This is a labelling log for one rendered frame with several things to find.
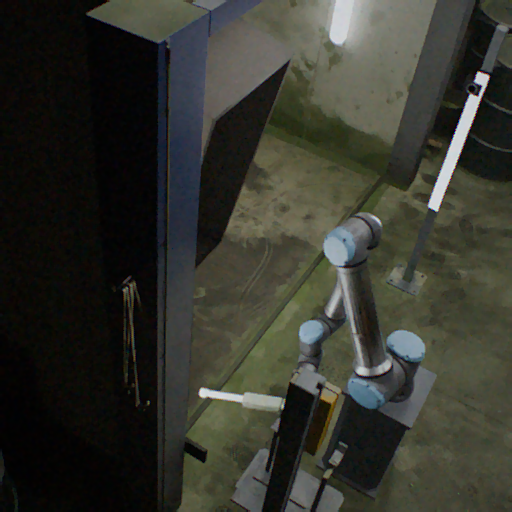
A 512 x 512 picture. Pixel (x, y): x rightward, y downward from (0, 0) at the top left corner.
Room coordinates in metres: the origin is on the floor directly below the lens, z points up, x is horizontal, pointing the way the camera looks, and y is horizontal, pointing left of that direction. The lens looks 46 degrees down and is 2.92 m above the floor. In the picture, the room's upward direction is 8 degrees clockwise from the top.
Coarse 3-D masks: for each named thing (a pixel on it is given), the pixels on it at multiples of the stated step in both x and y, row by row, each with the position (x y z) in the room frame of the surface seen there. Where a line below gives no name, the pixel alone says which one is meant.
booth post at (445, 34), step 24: (456, 0) 3.81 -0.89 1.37; (432, 24) 3.85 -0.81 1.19; (456, 24) 3.79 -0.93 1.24; (432, 48) 3.83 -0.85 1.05; (456, 48) 3.85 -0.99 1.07; (432, 72) 3.81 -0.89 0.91; (408, 96) 3.86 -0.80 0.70; (432, 96) 3.79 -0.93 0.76; (408, 120) 3.83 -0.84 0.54; (432, 120) 3.86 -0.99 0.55; (408, 144) 3.81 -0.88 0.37; (408, 168) 3.79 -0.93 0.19
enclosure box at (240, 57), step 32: (224, 32) 2.42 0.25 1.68; (256, 32) 2.49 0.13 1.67; (224, 64) 2.22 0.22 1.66; (256, 64) 2.28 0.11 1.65; (288, 64) 2.44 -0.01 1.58; (224, 96) 2.04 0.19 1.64; (256, 96) 2.51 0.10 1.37; (224, 128) 2.56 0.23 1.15; (256, 128) 2.50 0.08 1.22; (224, 160) 2.56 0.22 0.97; (224, 192) 2.55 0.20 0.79; (224, 224) 2.54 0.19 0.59
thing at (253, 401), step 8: (200, 392) 1.48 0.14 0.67; (208, 392) 1.48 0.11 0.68; (216, 392) 1.48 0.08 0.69; (224, 392) 1.48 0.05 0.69; (248, 392) 1.47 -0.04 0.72; (232, 400) 1.45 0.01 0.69; (240, 400) 1.45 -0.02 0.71; (248, 400) 1.43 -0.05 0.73; (256, 400) 1.43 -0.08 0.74; (264, 400) 1.43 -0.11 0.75; (272, 400) 1.44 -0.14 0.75; (280, 400) 1.44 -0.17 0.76; (248, 408) 1.43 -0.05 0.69; (256, 408) 1.42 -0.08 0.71; (264, 408) 1.41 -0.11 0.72; (272, 408) 1.41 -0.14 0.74; (280, 408) 1.41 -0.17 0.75
